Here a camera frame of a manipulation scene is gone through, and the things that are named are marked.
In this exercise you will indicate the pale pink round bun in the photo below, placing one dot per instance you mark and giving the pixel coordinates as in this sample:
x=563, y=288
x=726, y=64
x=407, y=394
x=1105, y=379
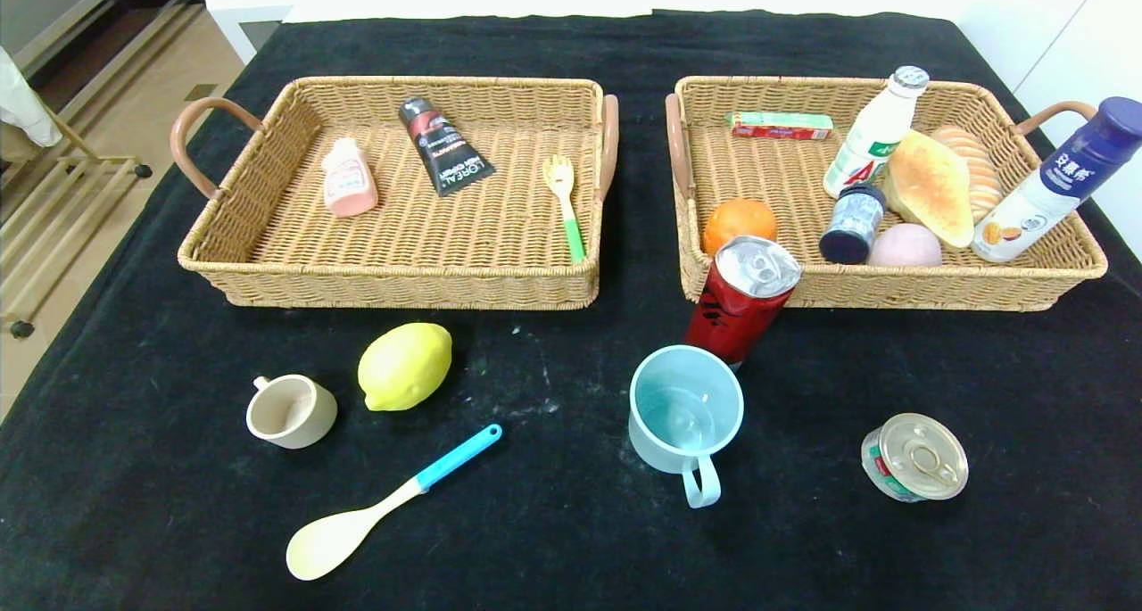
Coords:
x=906, y=247

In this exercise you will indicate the striped bread loaf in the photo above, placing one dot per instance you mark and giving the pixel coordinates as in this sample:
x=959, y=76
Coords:
x=981, y=169

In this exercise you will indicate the red soda can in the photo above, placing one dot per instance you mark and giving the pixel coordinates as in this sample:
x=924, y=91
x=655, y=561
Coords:
x=740, y=303

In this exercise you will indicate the small pink bottle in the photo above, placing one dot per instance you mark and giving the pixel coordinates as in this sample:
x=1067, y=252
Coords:
x=350, y=183

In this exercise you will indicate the grey metal shelf frame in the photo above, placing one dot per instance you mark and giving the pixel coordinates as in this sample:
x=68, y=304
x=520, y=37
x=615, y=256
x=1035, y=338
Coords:
x=36, y=4

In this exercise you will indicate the black cosmetic tube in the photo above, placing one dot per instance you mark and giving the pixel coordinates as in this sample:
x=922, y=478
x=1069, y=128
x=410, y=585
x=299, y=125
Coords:
x=442, y=152

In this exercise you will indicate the gold metal rolling rack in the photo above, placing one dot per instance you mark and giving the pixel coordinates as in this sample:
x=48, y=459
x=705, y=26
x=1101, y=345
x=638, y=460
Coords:
x=141, y=170

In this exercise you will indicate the small beige cup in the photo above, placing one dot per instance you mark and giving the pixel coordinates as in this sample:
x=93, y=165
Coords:
x=290, y=413

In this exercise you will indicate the black tablecloth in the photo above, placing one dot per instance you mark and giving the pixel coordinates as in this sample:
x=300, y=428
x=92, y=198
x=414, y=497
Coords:
x=571, y=549

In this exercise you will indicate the red green candy box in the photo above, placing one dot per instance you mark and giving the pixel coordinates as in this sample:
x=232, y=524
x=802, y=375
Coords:
x=776, y=126

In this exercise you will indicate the white hanging cloth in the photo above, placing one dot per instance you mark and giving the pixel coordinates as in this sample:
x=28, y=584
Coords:
x=22, y=107

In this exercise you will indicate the short silver tin can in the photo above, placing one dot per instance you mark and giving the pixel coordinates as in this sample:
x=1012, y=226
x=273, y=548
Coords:
x=919, y=455

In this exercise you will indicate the yellow lemon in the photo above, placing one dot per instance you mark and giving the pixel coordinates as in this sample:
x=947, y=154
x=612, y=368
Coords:
x=406, y=366

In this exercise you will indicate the yellow bread bun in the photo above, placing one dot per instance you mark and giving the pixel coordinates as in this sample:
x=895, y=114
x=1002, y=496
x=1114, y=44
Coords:
x=932, y=187

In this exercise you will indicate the light blue mug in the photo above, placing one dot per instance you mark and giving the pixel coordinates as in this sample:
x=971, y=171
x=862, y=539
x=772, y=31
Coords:
x=682, y=406

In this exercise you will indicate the white bottle blue cap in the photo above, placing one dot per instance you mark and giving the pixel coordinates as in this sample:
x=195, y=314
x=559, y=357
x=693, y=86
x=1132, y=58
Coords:
x=1035, y=205

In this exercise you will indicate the white milk drink bottle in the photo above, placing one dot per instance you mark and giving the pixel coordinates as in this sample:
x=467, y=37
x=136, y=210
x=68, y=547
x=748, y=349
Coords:
x=870, y=143

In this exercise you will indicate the orange fruit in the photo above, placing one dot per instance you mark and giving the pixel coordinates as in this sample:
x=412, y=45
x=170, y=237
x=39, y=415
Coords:
x=736, y=220

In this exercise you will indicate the small dark blue jar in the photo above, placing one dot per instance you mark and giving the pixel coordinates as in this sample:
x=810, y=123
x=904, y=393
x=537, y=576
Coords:
x=852, y=223

